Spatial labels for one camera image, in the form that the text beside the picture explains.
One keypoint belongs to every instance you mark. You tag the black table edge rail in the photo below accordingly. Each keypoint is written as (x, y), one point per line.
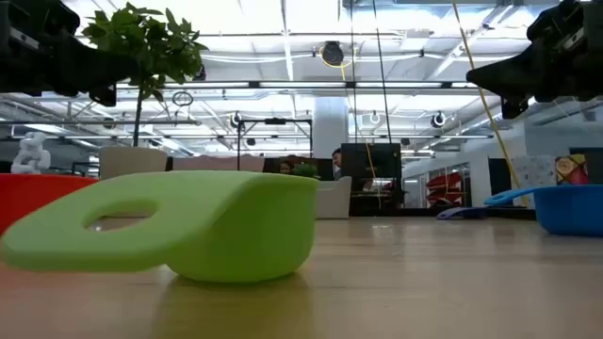
(414, 213)

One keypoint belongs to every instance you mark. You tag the large red measuring cup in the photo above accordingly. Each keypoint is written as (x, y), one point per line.
(33, 198)

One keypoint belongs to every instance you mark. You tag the pink partition screen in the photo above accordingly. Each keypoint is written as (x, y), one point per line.
(216, 163)

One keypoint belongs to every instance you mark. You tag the white plastic basket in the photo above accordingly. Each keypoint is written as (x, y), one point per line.
(333, 198)

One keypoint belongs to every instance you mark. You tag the red storage rack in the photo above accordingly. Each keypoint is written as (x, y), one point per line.
(445, 188)

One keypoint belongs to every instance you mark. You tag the person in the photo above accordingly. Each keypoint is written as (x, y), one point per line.
(337, 160)
(285, 167)

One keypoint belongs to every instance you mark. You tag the large white planter pot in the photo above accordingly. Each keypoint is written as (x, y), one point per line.
(132, 162)

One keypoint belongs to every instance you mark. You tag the white humanoid robot figure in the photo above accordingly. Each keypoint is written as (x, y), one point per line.
(30, 153)

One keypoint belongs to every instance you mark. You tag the green leafy tree plant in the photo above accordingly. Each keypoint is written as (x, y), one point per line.
(151, 42)

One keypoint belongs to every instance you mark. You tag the colourful patchwork quilt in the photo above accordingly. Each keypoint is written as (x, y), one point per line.
(571, 169)

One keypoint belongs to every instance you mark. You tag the white patterned panel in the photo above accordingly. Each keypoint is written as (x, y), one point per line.
(532, 174)

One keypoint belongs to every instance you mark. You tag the blue plastic measuring cup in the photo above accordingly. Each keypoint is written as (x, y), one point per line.
(570, 212)

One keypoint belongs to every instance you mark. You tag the black monitor screen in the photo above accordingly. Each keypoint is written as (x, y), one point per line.
(372, 160)

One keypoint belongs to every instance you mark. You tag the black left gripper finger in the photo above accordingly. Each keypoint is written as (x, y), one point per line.
(103, 95)
(99, 70)

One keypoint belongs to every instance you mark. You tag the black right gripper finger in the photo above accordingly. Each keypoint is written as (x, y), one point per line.
(509, 77)
(513, 107)

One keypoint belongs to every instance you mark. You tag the green plastic measuring cup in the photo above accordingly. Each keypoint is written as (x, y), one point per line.
(245, 226)

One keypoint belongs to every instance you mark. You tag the small purple measuring cup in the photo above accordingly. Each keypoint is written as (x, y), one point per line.
(461, 213)

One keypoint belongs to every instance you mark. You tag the small green bush plant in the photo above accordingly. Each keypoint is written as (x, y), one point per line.
(306, 170)

